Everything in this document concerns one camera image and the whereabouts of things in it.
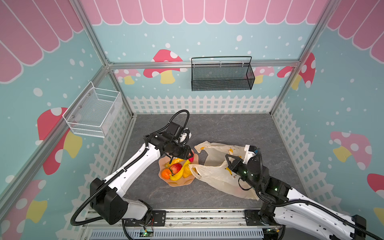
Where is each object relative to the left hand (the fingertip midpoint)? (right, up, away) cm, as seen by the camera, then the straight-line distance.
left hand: (188, 157), depth 76 cm
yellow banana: (-5, -12, +11) cm, 17 cm away
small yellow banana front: (-9, -5, +15) cm, 18 cm away
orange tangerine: (-12, -10, +5) cm, 17 cm away
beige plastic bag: (+12, -4, -9) cm, 15 cm away
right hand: (+17, +2, -6) cm, 18 cm away
